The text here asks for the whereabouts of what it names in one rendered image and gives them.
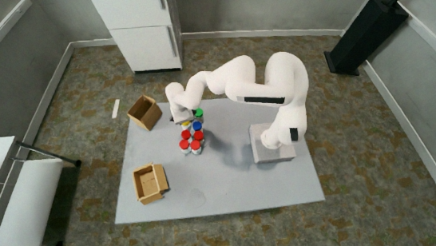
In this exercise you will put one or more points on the bottle with green cap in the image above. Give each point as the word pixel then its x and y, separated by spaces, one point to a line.
pixel 199 115

